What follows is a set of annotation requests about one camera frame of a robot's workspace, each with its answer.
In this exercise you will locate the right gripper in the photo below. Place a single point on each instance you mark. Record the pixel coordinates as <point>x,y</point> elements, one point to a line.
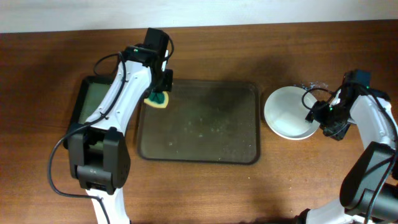
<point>316,114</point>

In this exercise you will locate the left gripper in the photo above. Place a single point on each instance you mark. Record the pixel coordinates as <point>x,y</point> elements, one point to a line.
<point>169,84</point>

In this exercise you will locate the green and yellow sponge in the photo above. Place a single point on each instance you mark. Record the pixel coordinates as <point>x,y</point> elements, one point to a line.
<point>157,100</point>

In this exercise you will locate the pale grey plate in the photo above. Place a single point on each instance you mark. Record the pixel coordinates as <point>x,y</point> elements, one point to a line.
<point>285,114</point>

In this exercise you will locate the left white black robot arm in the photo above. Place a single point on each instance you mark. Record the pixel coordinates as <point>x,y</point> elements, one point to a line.
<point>98,153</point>

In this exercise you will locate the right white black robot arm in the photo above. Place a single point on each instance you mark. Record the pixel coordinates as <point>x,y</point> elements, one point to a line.
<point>365,196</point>

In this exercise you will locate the small black tray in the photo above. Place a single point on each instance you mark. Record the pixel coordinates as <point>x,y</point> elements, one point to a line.
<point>91,93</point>

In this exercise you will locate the large brown serving tray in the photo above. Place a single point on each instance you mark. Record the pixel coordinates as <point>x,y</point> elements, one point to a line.
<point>204,121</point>

